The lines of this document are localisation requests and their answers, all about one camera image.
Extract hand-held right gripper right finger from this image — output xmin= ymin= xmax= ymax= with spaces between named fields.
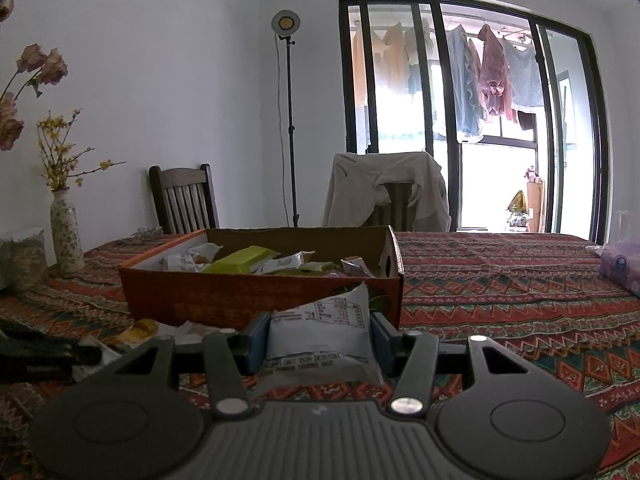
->
xmin=369 ymin=311 xmax=548 ymax=418

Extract crumpled white snack packet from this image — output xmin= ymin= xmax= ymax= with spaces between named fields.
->
xmin=157 ymin=321 xmax=241 ymax=346

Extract wooden board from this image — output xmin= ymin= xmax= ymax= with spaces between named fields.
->
xmin=525 ymin=165 xmax=543 ymax=233

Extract hanging maroon shirt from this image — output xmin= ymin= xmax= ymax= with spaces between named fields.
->
xmin=477 ymin=24 xmax=517 ymax=122

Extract purple tissue pack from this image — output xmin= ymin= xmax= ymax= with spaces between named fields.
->
xmin=585 ymin=240 xmax=640 ymax=298

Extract pink flowers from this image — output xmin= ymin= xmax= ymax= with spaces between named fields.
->
xmin=0 ymin=0 xmax=68 ymax=152

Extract yellow-green snack packet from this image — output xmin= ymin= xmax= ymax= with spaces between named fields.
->
xmin=201 ymin=245 xmax=282 ymax=275

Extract hanging beige garment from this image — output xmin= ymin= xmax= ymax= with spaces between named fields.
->
xmin=382 ymin=22 xmax=412 ymax=96

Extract white black-printed snack packet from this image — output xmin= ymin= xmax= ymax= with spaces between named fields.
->
xmin=257 ymin=282 xmax=387 ymax=401

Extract hanging blue-grey garment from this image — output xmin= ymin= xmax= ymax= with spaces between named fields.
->
xmin=446 ymin=25 xmax=485 ymax=142

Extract yellow bread snack packet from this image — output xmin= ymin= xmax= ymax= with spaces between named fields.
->
xmin=107 ymin=318 xmax=160 ymax=350

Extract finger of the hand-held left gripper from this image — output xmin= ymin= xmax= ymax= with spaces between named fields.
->
xmin=0 ymin=341 xmax=104 ymax=366
xmin=0 ymin=321 xmax=51 ymax=344

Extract floral ceramic vase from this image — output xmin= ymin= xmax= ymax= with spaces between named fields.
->
xmin=50 ymin=187 xmax=86 ymax=275

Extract orange cardboard box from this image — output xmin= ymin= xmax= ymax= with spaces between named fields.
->
xmin=118 ymin=225 xmax=405 ymax=331

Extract black sliding door frame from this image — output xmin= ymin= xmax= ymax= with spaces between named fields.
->
xmin=337 ymin=0 xmax=612 ymax=246

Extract yellow flower branches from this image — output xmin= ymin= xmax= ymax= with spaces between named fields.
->
xmin=37 ymin=108 xmax=127 ymax=192

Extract glass jar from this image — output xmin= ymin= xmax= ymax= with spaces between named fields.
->
xmin=0 ymin=227 xmax=48 ymax=293

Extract hanging grey-blue shirt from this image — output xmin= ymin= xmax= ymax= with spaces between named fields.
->
xmin=502 ymin=40 xmax=545 ymax=111

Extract dark wooden chair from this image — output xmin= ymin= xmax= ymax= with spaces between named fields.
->
xmin=149 ymin=163 xmax=221 ymax=235
xmin=367 ymin=182 xmax=418 ymax=231

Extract chair draped with jacket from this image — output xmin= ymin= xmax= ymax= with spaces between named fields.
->
xmin=321 ymin=151 xmax=452 ymax=233

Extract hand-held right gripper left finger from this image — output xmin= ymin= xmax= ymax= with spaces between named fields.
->
xmin=97 ymin=311 xmax=273 ymax=418

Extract hanging orange garment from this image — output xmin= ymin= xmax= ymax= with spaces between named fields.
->
xmin=351 ymin=27 xmax=383 ymax=96

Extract round lamp on tripod stand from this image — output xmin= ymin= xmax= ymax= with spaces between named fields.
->
xmin=271 ymin=9 xmax=302 ymax=228

